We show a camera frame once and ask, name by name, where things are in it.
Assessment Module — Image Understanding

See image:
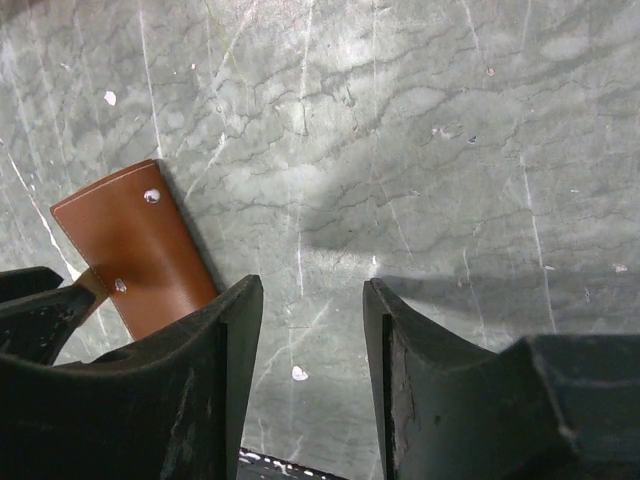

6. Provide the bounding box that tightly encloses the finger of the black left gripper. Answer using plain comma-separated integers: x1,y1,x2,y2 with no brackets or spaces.
1,266,96,365

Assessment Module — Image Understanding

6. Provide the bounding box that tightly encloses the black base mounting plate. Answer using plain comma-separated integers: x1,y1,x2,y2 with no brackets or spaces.
236,448,335,480

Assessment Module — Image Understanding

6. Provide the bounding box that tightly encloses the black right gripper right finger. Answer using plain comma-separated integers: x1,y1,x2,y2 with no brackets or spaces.
363,279,639,479

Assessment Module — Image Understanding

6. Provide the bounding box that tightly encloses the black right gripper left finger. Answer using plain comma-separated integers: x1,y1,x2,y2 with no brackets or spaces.
1,275,263,479

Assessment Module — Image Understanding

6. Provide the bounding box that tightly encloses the brown leather card holder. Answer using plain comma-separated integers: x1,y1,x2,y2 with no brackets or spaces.
50,160,217,340

